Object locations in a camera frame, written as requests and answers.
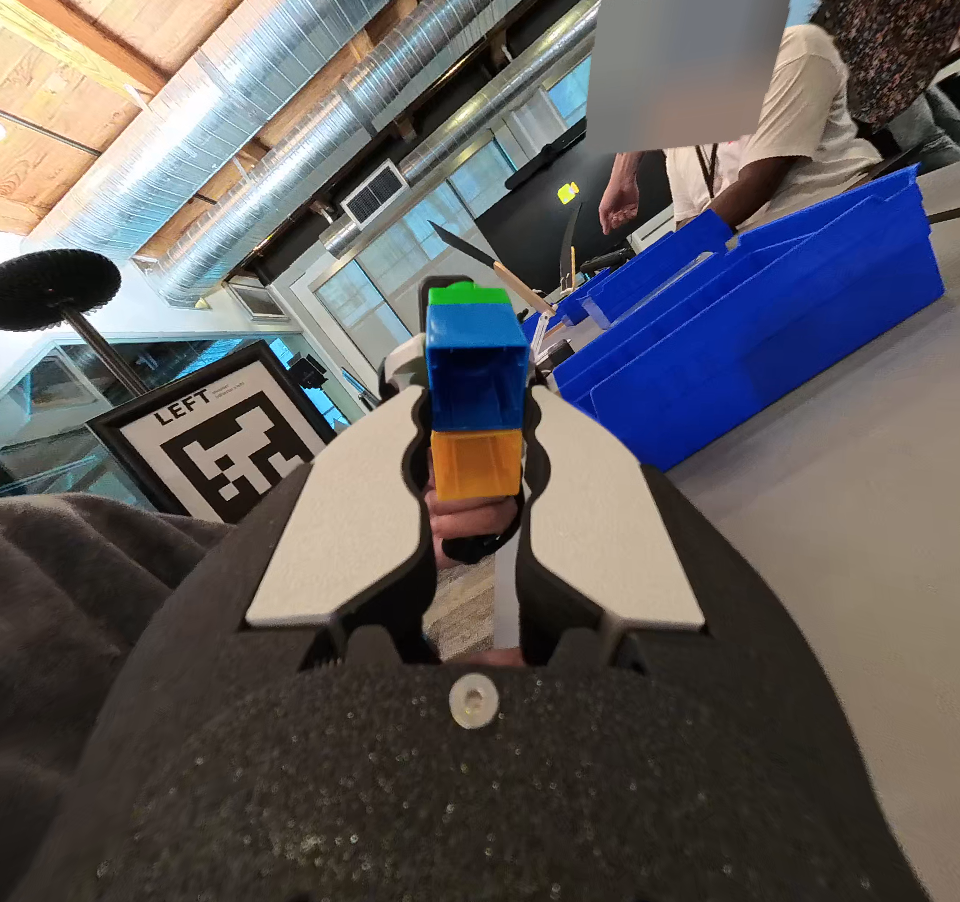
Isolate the green double toy block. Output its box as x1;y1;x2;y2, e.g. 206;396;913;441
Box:
427;281;515;318

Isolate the black white marker board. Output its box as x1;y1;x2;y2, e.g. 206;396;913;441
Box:
86;339;339;524

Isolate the black video bar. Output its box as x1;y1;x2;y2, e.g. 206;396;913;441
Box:
504;125;588;192

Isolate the black screen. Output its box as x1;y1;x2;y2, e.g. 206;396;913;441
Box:
472;129;676;289

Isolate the clear plastic sheet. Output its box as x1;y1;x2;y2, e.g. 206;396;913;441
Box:
637;249;715;304

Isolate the blue plastic bin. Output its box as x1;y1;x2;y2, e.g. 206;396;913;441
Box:
555;163;946;473
525;210;738;330

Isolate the wide silver air duct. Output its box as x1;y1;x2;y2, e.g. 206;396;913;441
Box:
30;0;541;261
153;0;601;308

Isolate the person's dark sweatshirt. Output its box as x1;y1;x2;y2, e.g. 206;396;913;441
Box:
0;493;235;902

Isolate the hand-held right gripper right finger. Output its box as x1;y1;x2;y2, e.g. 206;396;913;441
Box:
516;384;708;669

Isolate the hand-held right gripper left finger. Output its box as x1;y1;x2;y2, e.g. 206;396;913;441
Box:
243;384;438;659

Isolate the denim jacket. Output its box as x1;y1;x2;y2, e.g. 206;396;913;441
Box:
873;84;960;164

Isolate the light wooden slat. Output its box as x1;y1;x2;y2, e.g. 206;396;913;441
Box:
491;260;561;319

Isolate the narrow silver air duct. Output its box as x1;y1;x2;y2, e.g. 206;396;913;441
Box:
321;0;648;259

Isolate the black studio light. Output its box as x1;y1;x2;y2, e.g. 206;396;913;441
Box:
288;354;354;409

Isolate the person's left hand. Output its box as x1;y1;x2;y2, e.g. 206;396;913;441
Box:
423;491;528;570

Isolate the grey desk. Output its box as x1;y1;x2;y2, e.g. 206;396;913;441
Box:
493;159;960;902

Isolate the black fuzzy microphone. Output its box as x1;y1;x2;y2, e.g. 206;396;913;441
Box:
0;249;151;399

